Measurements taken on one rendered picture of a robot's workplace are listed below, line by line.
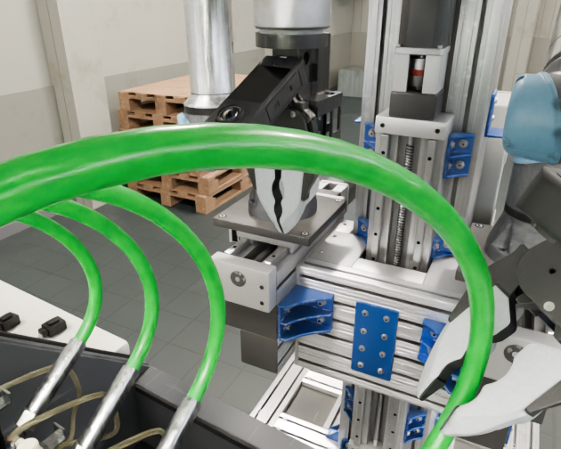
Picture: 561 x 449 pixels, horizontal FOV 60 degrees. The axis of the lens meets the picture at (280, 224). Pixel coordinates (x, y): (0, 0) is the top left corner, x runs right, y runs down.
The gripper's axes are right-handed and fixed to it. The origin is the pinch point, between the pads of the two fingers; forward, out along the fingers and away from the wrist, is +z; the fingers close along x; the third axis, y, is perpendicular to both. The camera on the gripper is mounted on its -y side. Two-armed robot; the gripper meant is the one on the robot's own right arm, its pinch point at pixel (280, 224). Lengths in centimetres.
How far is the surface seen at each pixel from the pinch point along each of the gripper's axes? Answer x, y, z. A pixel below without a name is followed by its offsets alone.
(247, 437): 1.1, -6.2, 27.9
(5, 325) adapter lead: 44, -12, 24
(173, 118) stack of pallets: 218, 209, 55
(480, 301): -23.4, -15.9, -7.2
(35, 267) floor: 230, 94, 123
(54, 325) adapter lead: 36.6, -7.9, 23.3
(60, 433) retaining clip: 6.4, -26.2, 11.1
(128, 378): 5.8, -18.8, 10.4
